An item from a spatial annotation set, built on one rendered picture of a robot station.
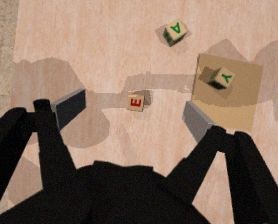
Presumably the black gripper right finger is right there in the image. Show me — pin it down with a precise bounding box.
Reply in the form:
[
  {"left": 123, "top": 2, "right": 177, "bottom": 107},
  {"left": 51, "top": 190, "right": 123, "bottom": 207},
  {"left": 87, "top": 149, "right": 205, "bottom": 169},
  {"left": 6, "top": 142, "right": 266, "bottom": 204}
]
[{"left": 134, "top": 101, "right": 278, "bottom": 224}]

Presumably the tan flat mat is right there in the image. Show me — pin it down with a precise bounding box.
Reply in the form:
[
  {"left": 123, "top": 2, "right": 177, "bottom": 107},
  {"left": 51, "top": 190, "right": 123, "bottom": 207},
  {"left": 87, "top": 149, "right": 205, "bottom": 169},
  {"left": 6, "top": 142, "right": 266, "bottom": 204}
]
[{"left": 191, "top": 53, "right": 263, "bottom": 131}]

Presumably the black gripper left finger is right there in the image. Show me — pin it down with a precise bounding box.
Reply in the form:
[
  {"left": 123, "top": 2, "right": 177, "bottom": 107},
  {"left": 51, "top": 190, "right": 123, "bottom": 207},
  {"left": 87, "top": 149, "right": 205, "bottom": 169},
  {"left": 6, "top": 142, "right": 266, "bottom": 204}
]
[{"left": 0, "top": 89, "right": 93, "bottom": 224}]

